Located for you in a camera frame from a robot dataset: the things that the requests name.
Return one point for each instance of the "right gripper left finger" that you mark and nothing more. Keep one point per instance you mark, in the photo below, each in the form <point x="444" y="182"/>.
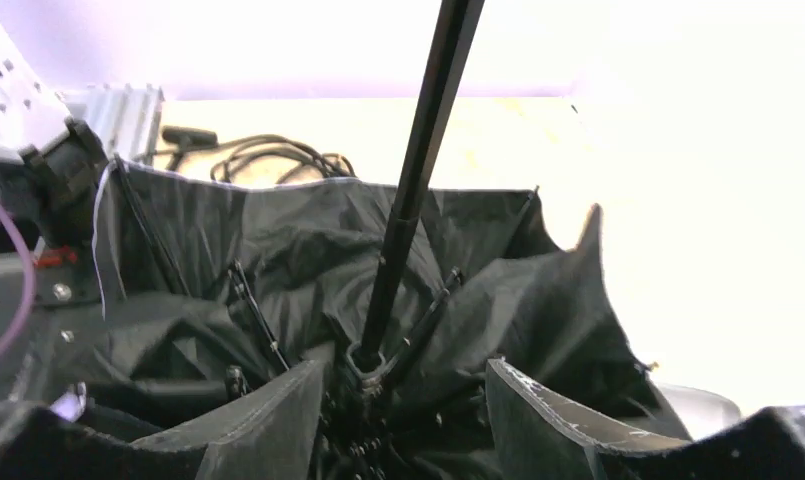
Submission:
<point x="268" y="434"/>

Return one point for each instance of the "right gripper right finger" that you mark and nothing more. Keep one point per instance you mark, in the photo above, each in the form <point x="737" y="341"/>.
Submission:
<point x="541" y="434"/>

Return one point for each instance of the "lilac black folding umbrella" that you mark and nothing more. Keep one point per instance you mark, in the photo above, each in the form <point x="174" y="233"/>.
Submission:
<point x="405" y="294"/>

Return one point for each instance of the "black grey umbrella case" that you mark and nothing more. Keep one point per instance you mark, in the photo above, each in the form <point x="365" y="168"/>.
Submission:
<point x="702" y="412"/>

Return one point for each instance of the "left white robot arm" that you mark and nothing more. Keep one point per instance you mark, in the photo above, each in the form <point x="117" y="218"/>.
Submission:
<point x="50" y="162"/>

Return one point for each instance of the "black T-handle tool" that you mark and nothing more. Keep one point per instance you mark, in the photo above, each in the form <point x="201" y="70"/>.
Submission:
<point x="187" y="139"/>

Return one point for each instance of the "aluminium frame rail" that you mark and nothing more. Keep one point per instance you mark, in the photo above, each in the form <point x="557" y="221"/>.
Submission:
<point x="126" y="117"/>

